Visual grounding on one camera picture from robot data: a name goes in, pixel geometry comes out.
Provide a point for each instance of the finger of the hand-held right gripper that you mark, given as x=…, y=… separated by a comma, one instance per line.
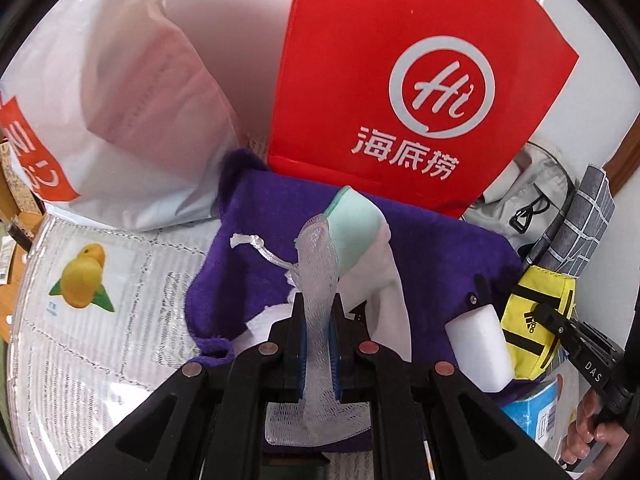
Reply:
x=552, y=320

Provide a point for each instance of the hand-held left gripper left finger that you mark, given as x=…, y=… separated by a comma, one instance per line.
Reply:
x=299, y=360

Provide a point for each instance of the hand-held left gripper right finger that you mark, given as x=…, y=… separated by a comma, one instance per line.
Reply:
x=334, y=360

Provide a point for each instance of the white mesh net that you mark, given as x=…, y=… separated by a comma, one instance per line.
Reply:
x=317, y=285

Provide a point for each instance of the person's right hand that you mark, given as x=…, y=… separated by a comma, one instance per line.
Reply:
x=590, y=435

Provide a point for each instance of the white sponge block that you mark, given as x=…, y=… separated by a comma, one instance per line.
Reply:
x=480, y=355

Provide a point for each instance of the blue tissue pack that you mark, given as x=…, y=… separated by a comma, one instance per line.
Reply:
x=535, y=410

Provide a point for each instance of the grey checked pillow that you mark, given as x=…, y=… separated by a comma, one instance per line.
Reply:
x=590, y=210

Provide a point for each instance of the purple towel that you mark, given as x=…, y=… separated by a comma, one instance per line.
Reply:
x=440, y=260

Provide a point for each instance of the white and mint green sock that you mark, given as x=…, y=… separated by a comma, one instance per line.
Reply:
x=357, y=230

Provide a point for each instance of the beige fabric bag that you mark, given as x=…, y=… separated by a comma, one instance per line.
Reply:
x=525, y=185

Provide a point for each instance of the red paper bag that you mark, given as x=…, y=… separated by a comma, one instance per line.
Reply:
x=325, y=85

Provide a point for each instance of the wooden headboard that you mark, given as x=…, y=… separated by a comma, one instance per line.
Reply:
x=6, y=322

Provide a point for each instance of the white plastic shopping bag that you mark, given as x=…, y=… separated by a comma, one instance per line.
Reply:
x=125, y=110

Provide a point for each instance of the brown wooden frame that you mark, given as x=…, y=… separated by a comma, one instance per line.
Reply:
x=627, y=160

